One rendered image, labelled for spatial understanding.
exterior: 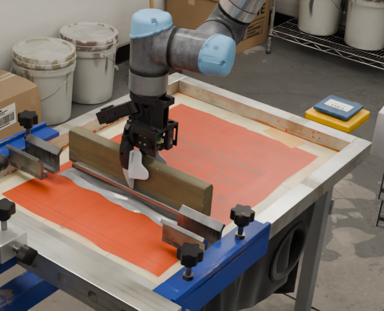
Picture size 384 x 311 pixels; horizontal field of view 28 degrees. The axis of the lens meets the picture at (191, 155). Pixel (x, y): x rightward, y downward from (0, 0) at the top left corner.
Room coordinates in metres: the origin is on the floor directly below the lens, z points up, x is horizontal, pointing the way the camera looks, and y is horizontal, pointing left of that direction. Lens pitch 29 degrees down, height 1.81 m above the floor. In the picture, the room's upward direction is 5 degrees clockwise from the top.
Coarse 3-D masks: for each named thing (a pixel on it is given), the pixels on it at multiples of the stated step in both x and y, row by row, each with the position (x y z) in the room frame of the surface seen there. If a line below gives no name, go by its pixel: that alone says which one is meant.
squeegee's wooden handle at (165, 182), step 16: (80, 128) 1.45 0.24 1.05; (80, 144) 1.43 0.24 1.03; (96, 144) 1.40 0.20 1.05; (112, 144) 1.39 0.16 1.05; (80, 160) 1.43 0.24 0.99; (96, 160) 1.40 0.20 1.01; (112, 160) 1.38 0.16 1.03; (144, 160) 1.34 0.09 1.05; (160, 176) 1.31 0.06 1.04; (176, 176) 1.29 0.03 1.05; (192, 176) 1.29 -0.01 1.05; (160, 192) 1.31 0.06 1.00; (176, 192) 1.28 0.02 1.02; (192, 192) 1.26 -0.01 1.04; (208, 192) 1.26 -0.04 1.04; (192, 208) 1.26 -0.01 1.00; (208, 208) 1.26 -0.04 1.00
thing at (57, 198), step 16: (176, 112) 1.78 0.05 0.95; (192, 112) 1.78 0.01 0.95; (192, 128) 1.69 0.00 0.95; (208, 128) 1.70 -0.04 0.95; (224, 128) 1.71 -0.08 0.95; (240, 128) 1.71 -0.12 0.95; (48, 176) 1.41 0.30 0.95; (64, 176) 1.42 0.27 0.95; (16, 192) 1.34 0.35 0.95; (32, 192) 1.35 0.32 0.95; (48, 192) 1.35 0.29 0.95; (64, 192) 1.36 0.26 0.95; (80, 192) 1.36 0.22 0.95; (96, 192) 1.37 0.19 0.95; (32, 208) 1.29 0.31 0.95; (48, 208) 1.29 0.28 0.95; (64, 208) 1.30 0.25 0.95; (80, 208) 1.30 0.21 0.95; (96, 208) 1.31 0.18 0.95; (112, 208) 1.31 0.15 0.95; (64, 224) 1.24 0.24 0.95; (80, 224) 1.25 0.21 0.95
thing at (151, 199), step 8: (80, 168) 1.41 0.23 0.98; (88, 168) 1.40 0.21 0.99; (96, 176) 1.39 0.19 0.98; (104, 176) 1.37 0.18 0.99; (112, 176) 1.38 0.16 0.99; (112, 184) 1.36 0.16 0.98; (120, 184) 1.35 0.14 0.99; (128, 192) 1.34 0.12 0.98; (136, 192) 1.32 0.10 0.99; (144, 192) 1.33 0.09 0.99; (152, 200) 1.30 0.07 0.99; (160, 200) 1.30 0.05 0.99; (168, 208) 1.28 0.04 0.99; (176, 208) 1.28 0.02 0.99
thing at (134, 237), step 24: (240, 144) 1.63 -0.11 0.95; (264, 144) 1.64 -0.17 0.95; (288, 168) 1.53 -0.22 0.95; (240, 192) 1.41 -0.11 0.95; (264, 192) 1.42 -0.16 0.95; (120, 216) 1.28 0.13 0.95; (144, 216) 1.29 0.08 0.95; (216, 216) 1.31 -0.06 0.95; (96, 240) 1.20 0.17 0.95; (120, 240) 1.20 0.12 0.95; (144, 240) 1.21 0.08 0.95; (144, 264) 1.13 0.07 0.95; (168, 264) 1.14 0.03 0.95
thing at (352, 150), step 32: (128, 96) 1.77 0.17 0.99; (192, 96) 1.87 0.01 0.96; (224, 96) 1.82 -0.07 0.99; (64, 128) 1.57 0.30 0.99; (96, 128) 1.64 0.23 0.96; (288, 128) 1.71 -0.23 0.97; (320, 128) 1.68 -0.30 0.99; (352, 160) 1.54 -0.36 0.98; (288, 192) 1.37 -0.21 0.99; (320, 192) 1.42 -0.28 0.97; (32, 224) 1.18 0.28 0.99; (96, 256) 1.10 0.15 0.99
